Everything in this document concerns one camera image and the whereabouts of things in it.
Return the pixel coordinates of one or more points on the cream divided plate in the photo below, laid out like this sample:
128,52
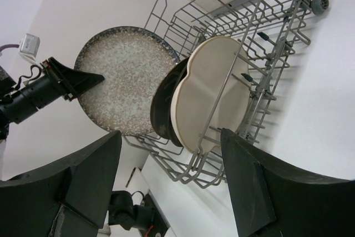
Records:
213,94

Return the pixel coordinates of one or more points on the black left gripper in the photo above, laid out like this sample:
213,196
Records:
57,81

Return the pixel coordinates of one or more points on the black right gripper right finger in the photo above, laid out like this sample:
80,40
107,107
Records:
271,197

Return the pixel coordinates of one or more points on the speckled beige round plate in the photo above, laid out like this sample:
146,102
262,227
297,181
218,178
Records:
133,62

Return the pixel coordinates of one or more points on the grey wire dish rack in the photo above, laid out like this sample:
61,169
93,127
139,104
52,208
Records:
268,31

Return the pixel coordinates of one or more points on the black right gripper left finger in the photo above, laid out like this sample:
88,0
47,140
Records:
68,197

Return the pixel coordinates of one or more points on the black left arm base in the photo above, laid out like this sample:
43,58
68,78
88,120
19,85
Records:
146,217

